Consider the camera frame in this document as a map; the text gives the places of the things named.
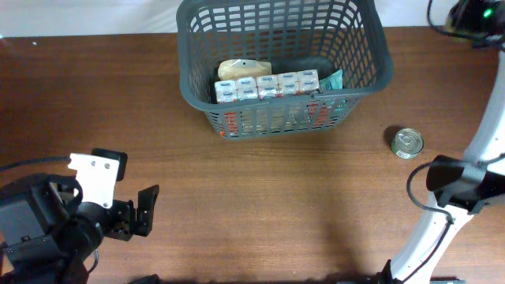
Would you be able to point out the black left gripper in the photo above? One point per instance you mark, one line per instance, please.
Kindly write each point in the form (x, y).
(125, 224)

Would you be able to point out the clear bag of brown grain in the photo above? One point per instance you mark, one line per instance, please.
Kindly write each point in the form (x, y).
(232, 69)

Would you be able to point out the colourful Kleenex tissue multipack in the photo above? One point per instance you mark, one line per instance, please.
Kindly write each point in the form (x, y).
(267, 87)

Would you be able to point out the red spaghetti packet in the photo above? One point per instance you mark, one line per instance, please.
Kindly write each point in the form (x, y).
(273, 120)

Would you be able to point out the light blue wet wipes pack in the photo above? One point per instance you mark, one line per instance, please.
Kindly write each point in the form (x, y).
(333, 82)

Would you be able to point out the grey plastic basket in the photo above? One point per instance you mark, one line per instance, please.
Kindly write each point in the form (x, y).
(325, 35)

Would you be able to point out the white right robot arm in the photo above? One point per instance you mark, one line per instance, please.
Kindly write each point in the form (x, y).
(459, 189)

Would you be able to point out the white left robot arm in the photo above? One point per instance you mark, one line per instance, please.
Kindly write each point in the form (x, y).
(50, 231)

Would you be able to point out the silver tin can green label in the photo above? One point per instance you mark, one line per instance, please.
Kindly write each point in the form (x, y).
(407, 143)

